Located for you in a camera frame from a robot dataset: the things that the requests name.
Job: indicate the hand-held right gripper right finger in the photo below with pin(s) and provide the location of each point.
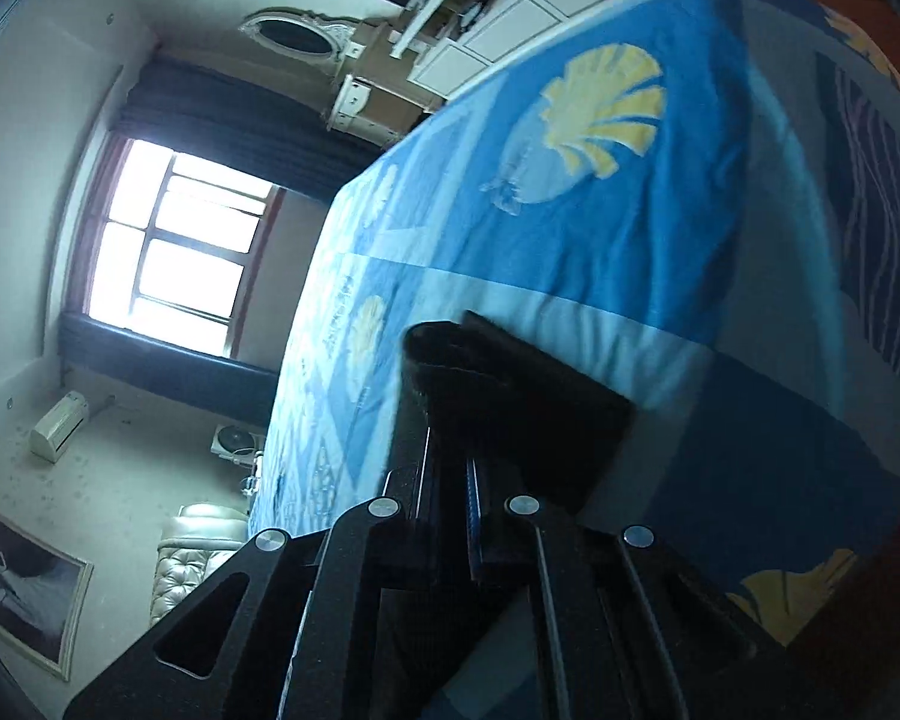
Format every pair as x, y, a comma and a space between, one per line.
475, 517

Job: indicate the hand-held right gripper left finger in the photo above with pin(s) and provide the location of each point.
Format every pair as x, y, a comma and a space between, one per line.
429, 457

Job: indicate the black pants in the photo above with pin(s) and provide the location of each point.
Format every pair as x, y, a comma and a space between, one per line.
502, 390

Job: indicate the white fan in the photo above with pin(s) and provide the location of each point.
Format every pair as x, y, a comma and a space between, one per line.
234, 441

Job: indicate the blue shell-print bedsheet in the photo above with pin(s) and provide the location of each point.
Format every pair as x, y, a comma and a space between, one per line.
570, 240

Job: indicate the white tufted headboard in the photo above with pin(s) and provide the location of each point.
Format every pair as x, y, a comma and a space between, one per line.
191, 562

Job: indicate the dark blue curtain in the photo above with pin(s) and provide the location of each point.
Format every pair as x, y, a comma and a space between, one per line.
225, 120
165, 364

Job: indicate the red-framed window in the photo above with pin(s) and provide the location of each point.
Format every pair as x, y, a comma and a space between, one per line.
172, 247

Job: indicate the white air conditioner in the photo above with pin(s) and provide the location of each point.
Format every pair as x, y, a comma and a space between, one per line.
58, 427

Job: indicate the white dressing table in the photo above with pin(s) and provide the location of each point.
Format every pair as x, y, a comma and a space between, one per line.
367, 90

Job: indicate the oval white-framed mirror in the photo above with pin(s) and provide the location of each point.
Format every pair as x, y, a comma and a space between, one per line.
296, 37

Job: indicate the white wardrobe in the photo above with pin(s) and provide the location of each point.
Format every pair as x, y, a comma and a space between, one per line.
540, 7

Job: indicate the framed wall poster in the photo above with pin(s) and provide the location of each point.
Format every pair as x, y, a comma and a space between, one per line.
22, 592

